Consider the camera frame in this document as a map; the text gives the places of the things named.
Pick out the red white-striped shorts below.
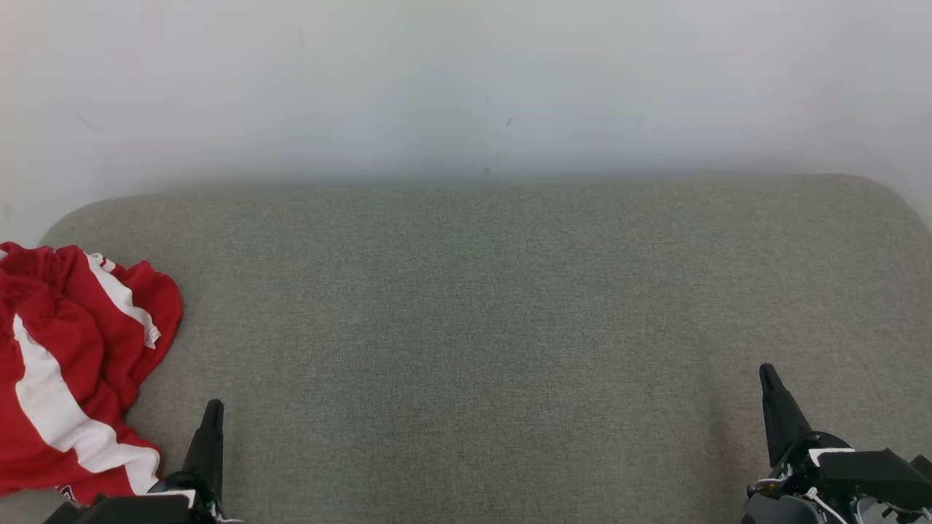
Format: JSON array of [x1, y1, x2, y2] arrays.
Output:
[[0, 291, 162, 507]]

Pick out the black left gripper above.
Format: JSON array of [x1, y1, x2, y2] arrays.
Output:
[[44, 399, 242, 524]]

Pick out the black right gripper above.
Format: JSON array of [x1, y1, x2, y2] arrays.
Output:
[[743, 364, 932, 524]]

